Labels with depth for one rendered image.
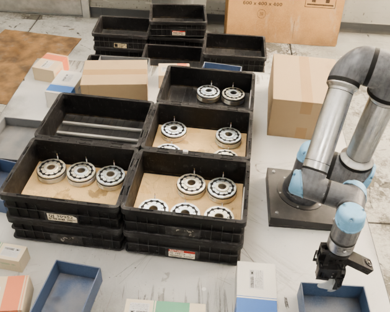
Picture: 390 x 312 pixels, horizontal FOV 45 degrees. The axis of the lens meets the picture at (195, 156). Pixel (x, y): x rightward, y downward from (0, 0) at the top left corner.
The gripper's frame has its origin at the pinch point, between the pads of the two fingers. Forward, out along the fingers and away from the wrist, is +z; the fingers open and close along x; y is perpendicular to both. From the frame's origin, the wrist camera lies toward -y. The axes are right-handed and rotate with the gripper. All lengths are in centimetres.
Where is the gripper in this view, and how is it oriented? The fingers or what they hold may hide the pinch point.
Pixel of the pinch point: (331, 287)
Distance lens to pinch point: 160.1
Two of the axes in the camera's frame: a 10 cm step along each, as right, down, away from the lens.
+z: -0.3, 7.5, 6.6
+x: -0.5, 6.5, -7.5
